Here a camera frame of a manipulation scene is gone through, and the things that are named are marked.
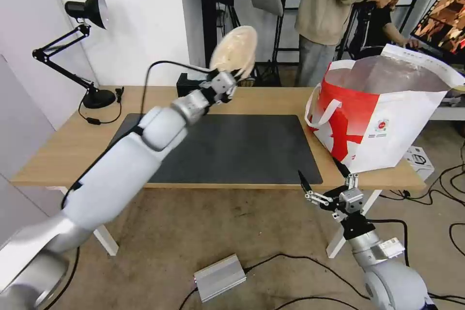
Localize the wooden table white legs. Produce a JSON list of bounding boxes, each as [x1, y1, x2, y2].
[[9, 86, 426, 260]]

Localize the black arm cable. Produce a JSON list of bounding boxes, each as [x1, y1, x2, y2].
[[61, 60, 213, 211], [367, 218, 411, 267]]

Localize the black desk mat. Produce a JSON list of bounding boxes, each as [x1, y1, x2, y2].
[[107, 113, 324, 184]]

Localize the black lamp cable with switch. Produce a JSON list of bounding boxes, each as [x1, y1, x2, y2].
[[78, 86, 125, 126]]

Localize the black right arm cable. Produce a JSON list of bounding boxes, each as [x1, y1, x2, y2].
[[367, 218, 411, 267]]

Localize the red white takeout bag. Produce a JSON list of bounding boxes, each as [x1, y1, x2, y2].
[[304, 43, 465, 173]]

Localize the black floor cable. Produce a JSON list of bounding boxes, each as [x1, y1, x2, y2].
[[245, 252, 371, 302], [449, 221, 465, 267], [381, 163, 465, 211]]

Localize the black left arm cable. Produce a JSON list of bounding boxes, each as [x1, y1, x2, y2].
[[61, 60, 213, 211]]

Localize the black light stand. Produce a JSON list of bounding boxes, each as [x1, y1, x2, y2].
[[214, 0, 243, 71], [254, 10, 302, 87]]

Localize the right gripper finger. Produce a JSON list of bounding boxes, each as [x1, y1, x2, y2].
[[335, 160, 360, 192], [297, 169, 335, 210]]

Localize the silver metal power box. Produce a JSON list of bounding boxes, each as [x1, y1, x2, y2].
[[193, 253, 248, 303]]

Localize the computer monitor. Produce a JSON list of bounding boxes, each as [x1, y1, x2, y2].
[[410, 0, 465, 57]]

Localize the white cardboard box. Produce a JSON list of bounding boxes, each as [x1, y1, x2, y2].
[[403, 145, 435, 182]]

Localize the seated person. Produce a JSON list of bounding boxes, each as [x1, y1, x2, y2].
[[354, 0, 422, 59]]

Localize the standing person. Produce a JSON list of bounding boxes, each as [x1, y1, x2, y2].
[[293, 0, 399, 87]]

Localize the black desk lamp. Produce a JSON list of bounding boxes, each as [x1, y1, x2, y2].
[[31, 0, 116, 109]]

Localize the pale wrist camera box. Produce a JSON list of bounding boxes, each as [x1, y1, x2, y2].
[[340, 188, 365, 215], [212, 71, 237, 97]]

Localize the black camera tripod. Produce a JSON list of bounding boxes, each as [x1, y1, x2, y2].
[[336, 4, 375, 61]]

